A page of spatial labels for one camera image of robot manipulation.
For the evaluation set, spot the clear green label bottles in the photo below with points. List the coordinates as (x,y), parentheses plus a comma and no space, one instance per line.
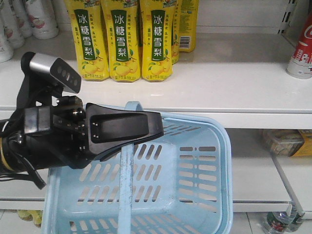
(281,222)

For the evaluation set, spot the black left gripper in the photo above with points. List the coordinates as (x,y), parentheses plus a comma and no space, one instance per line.
(55,135)

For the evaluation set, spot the red aluminium coke bottle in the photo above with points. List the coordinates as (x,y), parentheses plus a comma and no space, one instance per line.
(300,64)

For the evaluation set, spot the white peach drink bottle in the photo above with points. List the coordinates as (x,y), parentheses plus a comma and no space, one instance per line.
(42,18)
(6,51)
(11,27)

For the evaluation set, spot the yellow pear drink bottle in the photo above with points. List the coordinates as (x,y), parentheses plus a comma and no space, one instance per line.
(120,17)
(187,25)
(157,21)
(87,28)

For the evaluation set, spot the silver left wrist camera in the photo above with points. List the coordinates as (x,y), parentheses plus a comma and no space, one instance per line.
(51,70)

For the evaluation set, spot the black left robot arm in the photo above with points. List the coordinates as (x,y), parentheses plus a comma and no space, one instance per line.
(14,164)

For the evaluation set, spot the light blue plastic basket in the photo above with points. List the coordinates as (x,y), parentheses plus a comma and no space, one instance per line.
(180,183)

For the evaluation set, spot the yellow cardboard box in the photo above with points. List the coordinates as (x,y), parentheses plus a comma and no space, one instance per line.
(288,142)

